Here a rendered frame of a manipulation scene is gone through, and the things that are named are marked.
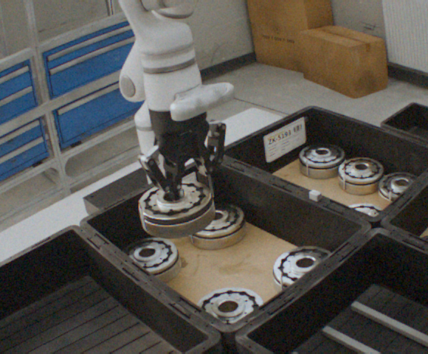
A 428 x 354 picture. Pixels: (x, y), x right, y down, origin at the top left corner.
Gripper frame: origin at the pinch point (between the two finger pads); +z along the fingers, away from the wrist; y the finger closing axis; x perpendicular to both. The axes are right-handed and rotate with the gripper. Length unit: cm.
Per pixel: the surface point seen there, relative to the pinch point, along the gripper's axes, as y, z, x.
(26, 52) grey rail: -41, 8, -194
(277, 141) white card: -34.2, 11.1, -18.4
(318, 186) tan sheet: -33.6, 17.7, -6.8
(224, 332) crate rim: 11.7, 7.6, 18.8
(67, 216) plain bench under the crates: 0, 30, -63
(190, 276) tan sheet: 0.6, 17.4, -4.7
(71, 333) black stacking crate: 24.8, 17.4, -6.5
